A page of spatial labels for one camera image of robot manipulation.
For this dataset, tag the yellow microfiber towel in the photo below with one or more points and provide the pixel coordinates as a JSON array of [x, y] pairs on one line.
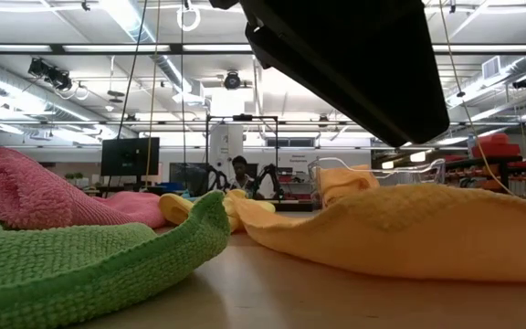
[[176, 208]]

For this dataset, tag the green microfiber towel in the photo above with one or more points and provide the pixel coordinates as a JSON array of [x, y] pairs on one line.
[[85, 265]]

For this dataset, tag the pink microfiber towel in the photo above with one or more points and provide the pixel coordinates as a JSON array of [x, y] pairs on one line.
[[39, 192]]

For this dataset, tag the clear plastic bin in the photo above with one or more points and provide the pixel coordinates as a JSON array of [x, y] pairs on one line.
[[427, 171]]

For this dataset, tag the person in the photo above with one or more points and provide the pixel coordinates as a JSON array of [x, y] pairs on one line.
[[241, 171]]

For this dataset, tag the black ceiling fixture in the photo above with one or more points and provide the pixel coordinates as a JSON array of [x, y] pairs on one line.
[[523, 82]]

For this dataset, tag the dark screen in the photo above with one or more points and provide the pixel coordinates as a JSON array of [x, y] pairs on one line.
[[185, 176]]

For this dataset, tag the dark ceiling disc fixture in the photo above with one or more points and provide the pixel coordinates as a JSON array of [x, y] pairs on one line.
[[116, 93]]

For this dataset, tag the black monitor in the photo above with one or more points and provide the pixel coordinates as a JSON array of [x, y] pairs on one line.
[[128, 157]]

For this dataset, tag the rig light bar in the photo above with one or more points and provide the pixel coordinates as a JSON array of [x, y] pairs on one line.
[[108, 48]]

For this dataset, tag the small potted plant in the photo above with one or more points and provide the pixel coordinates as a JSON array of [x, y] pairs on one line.
[[68, 178], [79, 177]]

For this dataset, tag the black background rig frame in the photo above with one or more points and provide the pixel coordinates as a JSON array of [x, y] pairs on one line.
[[245, 117]]

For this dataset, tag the black hanging camera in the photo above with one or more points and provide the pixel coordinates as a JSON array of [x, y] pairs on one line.
[[232, 81]]

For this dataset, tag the black metal rig frame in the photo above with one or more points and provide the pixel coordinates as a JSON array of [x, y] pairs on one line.
[[290, 206]]

